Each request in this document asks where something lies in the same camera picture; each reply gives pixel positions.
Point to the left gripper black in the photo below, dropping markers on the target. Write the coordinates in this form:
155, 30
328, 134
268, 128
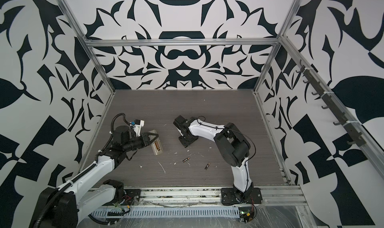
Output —
145, 138

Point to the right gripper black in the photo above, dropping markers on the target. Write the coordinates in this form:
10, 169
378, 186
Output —
184, 143

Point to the white remote control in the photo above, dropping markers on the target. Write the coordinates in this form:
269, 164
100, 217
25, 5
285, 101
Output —
156, 144

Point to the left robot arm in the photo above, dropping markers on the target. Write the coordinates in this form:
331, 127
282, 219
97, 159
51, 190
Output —
68, 204

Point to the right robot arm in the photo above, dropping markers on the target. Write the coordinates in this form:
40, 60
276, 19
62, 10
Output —
232, 145

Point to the small circuit board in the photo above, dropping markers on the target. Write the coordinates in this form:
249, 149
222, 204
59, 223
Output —
247, 214

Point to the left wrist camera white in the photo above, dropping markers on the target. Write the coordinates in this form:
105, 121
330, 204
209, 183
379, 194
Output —
137, 125

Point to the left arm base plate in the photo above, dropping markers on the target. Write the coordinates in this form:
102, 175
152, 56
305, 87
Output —
131, 197

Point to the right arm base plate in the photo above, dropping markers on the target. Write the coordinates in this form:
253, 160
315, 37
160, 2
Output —
233, 196

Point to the white slotted cable duct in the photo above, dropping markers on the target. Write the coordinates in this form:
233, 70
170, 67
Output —
162, 212

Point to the aluminium front rail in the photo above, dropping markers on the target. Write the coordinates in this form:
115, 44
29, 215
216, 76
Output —
211, 196

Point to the wall hook rail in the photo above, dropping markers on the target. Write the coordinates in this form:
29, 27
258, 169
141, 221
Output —
333, 103

